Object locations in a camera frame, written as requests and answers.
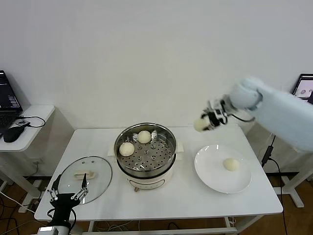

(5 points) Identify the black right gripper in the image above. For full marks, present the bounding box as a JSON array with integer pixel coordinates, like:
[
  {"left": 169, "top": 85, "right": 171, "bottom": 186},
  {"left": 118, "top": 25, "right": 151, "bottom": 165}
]
[{"left": 201, "top": 96, "right": 230, "bottom": 131}]

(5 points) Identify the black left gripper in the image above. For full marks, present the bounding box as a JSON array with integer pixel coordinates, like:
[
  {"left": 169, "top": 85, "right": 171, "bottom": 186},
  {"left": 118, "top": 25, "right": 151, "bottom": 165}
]
[{"left": 47, "top": 173, "right": 89, "bottom": 211}]

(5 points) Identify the white steamed baozi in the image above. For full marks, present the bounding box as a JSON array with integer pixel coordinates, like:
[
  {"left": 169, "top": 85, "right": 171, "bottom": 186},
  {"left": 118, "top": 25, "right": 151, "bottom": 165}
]
[
  {"left": 119, "top": 142, "right": 135, "bottom": 157},
  {"left": 223, "top": 158, "right": 241, "bottom": 172},
  {"left": 193, "top": 118, "right": 208, "bottom": 133},
  {"left": 137, "top": 130, "right": 152, "bottom": 144}
]

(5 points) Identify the perforated steel steamer basket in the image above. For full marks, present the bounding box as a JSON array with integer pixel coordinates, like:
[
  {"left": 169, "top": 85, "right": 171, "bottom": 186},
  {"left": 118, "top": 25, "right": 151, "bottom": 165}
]
[{"left": 114, "top": 122, "right": 177, "bottom": 179}]

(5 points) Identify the round glass pot lid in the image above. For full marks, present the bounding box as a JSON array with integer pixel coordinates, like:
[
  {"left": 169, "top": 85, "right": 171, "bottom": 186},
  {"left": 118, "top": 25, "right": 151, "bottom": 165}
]
[{"left": 57, "top": 156, "right": 113, "bottom": 205}]

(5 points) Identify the white floor power strip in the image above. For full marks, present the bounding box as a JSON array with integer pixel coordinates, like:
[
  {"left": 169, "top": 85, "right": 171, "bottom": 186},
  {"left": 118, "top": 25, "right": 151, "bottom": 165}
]
[{"left": 19, "top": 202, "right": 41, "bottom": 213}]

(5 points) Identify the round white plate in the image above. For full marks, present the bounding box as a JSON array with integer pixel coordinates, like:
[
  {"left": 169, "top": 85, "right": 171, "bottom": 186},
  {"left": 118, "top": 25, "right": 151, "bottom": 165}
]
[{"left": 194, "top": 144, "right": 252, "bottom": 194}]

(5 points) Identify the white side table with mouse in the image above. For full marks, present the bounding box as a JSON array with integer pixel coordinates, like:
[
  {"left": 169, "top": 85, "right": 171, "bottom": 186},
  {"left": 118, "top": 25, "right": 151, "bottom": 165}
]
[{"left": 0, "top": 105, "right": 56, "bottom": 200}]

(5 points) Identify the black computer mouse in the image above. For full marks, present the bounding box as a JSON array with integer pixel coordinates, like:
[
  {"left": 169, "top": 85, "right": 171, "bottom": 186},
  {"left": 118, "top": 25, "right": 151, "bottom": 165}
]
[{"left": 2, "top": 126, "right": 25, "bottom": 143}]

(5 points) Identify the white electric cooking pot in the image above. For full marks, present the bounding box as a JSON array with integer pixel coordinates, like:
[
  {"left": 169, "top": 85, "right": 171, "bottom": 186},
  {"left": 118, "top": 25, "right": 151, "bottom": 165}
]
[{"left": 108, "top": 139, "right": 185, "bottom": 193}]

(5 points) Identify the grey laptop pink screen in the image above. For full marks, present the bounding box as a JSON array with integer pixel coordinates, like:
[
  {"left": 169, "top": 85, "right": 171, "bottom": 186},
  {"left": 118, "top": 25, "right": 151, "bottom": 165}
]
[{"left": 290, "top": 73, "right": 313, "bottom": 105}]

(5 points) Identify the black laptop dark screen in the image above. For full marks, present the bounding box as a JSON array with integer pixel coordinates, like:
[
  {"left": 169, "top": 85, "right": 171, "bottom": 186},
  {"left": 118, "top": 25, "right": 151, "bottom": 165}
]
[{"left": 0, "top": 70, "right": 24, "bottom": 138}]

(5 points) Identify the white side table grey laptop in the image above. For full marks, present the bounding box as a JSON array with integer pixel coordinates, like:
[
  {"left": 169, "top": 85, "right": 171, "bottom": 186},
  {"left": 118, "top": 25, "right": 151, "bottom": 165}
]
[{"left": 266, "top": 137, "right": 313, "bottom": 209}]

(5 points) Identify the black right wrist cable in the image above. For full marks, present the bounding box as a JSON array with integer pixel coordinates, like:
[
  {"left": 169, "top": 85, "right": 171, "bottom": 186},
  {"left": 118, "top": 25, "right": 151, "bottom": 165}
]
[{"left": 229, "top": 114, "right": 256, "bottom": 122}]

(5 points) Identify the thin black hub cable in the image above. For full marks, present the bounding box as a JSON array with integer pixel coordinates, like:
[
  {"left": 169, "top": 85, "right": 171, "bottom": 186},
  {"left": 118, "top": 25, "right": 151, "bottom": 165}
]
[{"left": 16, "top": 115, "right": 46, "bottom": 128}]

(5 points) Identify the black cable with adapter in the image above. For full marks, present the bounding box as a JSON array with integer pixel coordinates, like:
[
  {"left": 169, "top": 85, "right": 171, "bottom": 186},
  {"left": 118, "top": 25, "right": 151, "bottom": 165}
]
[{"left": 261, "top": 136, "right": 287, "bottom": 235}]

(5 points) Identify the white main table frame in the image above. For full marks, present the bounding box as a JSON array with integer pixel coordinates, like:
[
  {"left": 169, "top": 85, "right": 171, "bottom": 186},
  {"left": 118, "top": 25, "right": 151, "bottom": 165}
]
[{"left": 88, "top": 215, "right": 260, "bottom": 235}]

